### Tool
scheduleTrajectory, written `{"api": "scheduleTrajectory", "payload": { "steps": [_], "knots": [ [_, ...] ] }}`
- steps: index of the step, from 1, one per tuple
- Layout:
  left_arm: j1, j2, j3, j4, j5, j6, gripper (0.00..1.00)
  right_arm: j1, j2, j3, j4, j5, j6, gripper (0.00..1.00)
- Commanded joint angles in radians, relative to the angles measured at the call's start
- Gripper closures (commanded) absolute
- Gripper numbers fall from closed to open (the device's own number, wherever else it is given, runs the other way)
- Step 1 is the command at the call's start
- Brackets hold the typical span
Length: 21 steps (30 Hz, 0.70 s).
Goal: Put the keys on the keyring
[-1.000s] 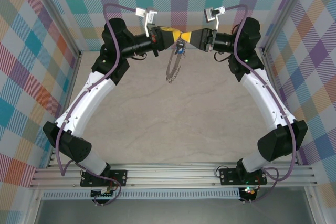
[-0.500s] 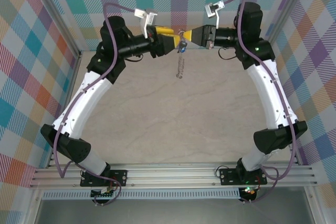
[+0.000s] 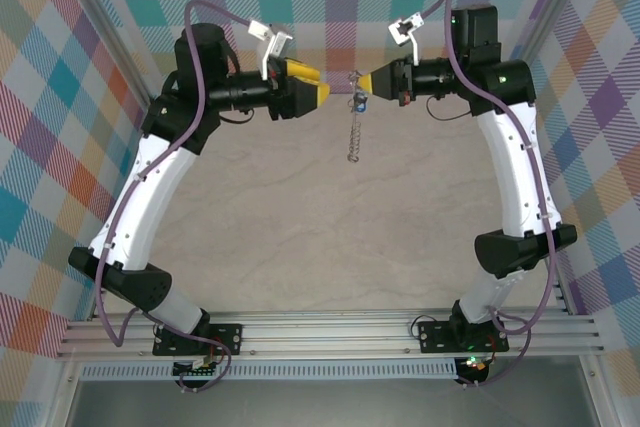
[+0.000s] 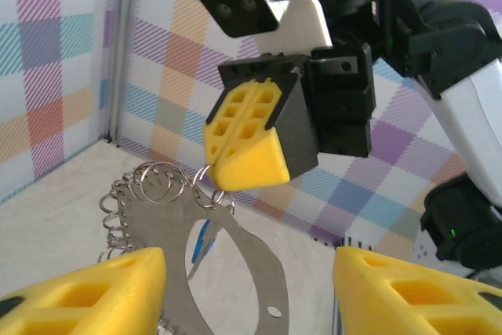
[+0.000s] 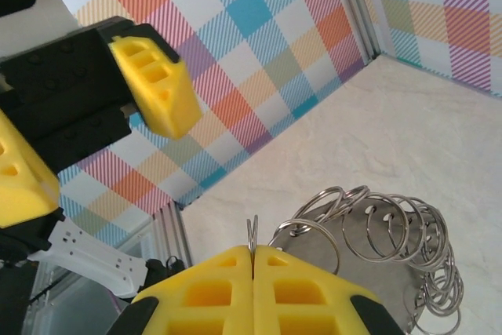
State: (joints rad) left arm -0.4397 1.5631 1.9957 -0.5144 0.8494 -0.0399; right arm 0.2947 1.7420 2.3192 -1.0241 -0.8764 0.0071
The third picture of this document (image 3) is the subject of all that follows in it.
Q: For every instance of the metal plate with key rings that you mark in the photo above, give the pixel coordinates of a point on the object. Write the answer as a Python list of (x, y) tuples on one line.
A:
[(354, 143)]

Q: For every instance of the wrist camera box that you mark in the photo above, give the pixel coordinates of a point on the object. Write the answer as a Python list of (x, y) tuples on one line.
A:
[(406, 29), (272, 42)]

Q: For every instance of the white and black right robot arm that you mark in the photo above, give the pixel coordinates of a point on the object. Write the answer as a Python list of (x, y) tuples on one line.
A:
[(520, 172)]

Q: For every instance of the small electronics board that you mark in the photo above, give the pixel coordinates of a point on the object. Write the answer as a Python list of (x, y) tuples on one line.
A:
[(474, 366), (197, 371)]

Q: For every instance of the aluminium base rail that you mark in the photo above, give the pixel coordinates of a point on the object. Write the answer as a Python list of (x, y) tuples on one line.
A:
[(325, 334)]

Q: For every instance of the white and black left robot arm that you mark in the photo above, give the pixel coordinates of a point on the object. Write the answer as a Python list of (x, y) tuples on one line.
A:
[(150, 197)]

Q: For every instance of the blue key tag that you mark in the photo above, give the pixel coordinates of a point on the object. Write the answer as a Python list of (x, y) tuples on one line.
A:
[(362, 106)]

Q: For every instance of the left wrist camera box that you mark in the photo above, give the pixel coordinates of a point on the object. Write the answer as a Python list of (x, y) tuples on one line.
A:
[(272, 42)]

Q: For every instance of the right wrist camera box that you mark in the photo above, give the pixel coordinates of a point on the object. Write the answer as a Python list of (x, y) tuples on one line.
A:
[(406, 29)]

